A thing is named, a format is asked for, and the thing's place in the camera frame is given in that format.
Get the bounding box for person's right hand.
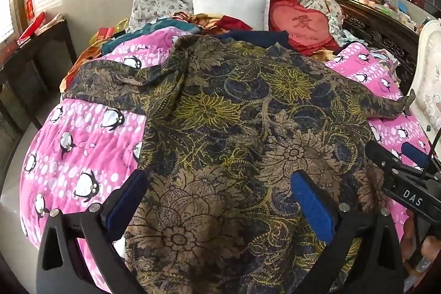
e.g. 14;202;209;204
402;211;441;276

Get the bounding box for dark floral patterned garment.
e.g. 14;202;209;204
65;35;416;294

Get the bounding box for white ornate upholstered chair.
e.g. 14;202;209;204
406;19;441;143

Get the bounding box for gold and red satin cloth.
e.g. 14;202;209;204
172;12;254;34

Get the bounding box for pink penguin print blanket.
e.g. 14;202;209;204
19;26;441;276

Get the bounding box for flat red box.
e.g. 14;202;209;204
18;12;46;44

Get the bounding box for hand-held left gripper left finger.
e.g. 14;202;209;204
36;169;149;294

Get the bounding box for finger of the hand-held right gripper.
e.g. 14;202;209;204
400;142;433;172
364;140;407;176

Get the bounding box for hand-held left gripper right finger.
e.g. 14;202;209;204
290;171;404;294

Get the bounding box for navy blue cloth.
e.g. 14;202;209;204
214;29;290;48

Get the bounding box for dark wooden side table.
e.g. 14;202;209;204
0;18;78;157

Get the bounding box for white square pillow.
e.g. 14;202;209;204
191;0;271;32

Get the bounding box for dark wooden headboard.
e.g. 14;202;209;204
334;0;421;93

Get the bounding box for teal cloth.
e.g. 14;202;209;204
101;21;204;55

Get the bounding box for red heart-shaped pillow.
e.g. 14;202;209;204
268;0;341;55

